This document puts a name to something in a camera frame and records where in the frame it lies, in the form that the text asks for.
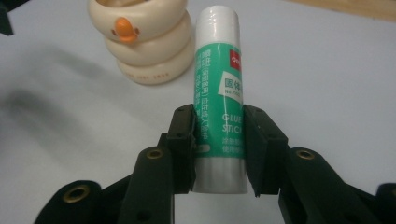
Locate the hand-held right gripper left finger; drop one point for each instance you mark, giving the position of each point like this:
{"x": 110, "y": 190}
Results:
{"x": 182, "y": 146}

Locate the green and white glue stick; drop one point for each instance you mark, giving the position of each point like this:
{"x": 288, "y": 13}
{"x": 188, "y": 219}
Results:
{"x": 218, "y": 93}

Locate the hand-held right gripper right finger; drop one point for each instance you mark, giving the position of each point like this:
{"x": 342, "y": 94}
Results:
{"x": 264, "y": 149}

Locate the cream duck pen holder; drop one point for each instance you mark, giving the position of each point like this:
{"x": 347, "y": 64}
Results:
{"x": 146, "y": 49}

